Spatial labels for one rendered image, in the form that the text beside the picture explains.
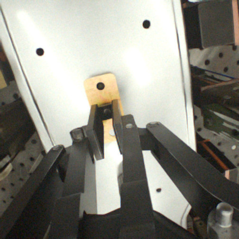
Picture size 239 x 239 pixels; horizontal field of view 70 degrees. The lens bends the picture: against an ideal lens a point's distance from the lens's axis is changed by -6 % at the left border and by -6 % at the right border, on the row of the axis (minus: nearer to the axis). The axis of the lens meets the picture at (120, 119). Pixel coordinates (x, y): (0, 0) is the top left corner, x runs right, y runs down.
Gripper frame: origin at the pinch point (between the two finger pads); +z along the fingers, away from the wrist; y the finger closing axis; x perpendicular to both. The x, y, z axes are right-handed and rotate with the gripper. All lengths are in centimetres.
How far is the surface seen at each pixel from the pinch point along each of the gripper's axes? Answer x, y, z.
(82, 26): 10.1, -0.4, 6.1
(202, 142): -17.5, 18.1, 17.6
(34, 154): -20, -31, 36
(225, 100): -3.3, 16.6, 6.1
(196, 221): -38.3, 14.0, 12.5
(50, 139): -2.5, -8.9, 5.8
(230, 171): -17.9, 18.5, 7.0
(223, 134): -7.0, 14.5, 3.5
